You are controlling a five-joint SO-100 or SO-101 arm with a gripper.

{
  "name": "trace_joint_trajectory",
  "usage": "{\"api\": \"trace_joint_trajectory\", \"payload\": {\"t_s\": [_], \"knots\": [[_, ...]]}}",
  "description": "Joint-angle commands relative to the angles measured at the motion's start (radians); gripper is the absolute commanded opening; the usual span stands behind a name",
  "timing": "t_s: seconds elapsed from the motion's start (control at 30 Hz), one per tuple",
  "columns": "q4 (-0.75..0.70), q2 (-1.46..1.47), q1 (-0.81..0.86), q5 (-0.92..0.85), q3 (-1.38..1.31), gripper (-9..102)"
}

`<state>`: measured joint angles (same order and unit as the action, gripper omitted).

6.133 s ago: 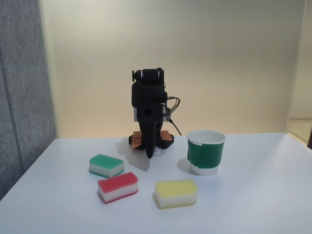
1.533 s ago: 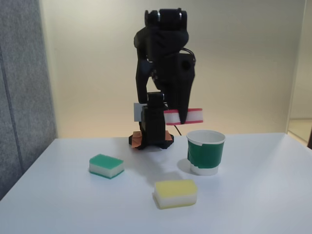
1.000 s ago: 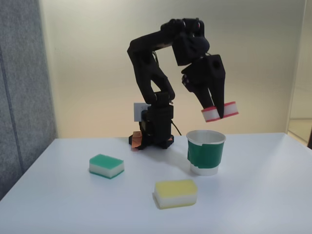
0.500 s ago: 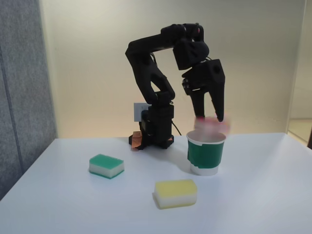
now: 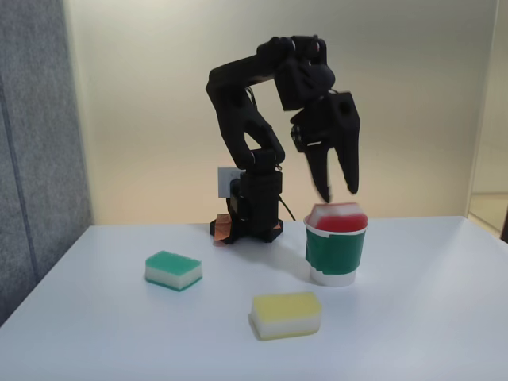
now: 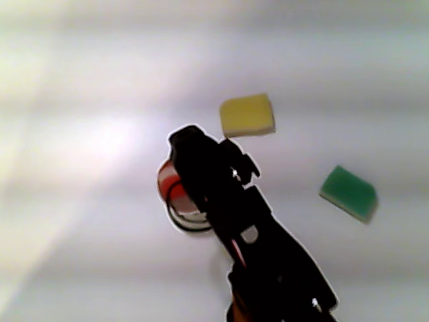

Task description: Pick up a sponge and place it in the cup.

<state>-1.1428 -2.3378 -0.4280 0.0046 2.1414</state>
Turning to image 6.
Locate red sponge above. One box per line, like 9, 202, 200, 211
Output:
159, 160, 189, 202

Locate white cup with green tape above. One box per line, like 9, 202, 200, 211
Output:
156, 159, 212, 235

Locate yellow sponge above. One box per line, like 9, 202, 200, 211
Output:
219, 93, 276, 138

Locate green sponge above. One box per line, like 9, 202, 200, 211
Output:
318, 165, 379, 225

